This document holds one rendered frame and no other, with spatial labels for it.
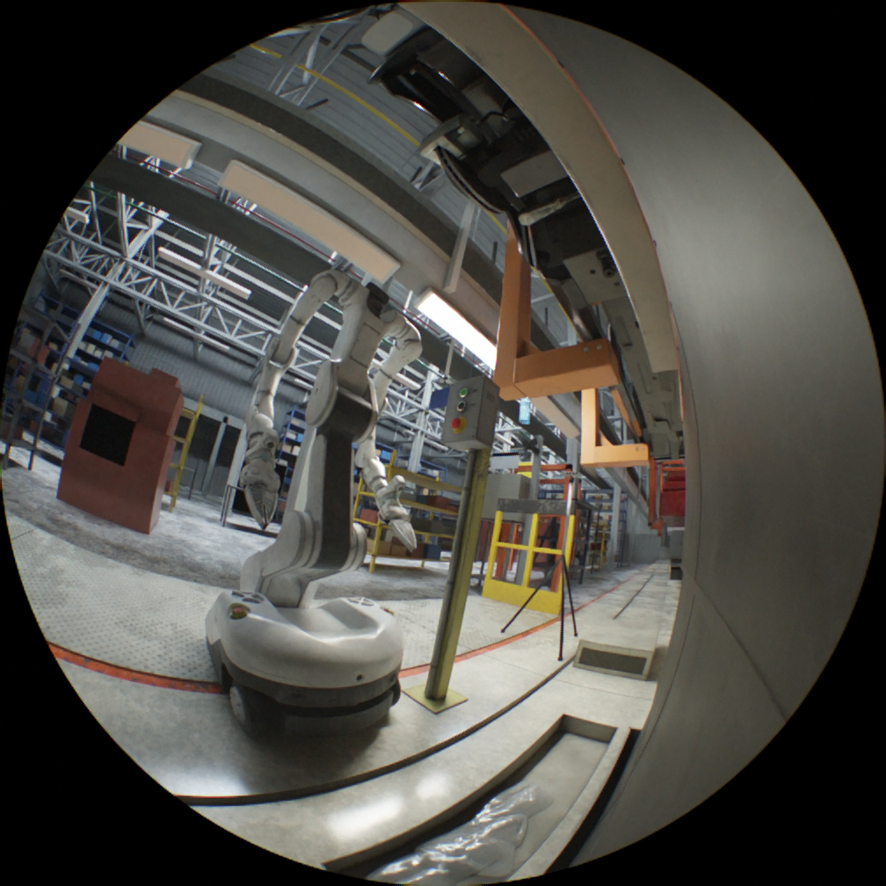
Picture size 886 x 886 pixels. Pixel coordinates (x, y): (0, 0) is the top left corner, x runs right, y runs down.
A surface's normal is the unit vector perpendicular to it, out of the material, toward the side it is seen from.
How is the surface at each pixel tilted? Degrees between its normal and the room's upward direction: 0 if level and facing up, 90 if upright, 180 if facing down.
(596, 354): 90
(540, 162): 180
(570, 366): 90
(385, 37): 180
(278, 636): 41
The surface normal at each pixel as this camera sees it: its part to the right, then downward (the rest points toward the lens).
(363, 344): 0.74, 0.05
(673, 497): -0.67, -0.32
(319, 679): 0.60, -0.12
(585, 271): -0.17, 0.95
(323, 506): 0.81, -0.36
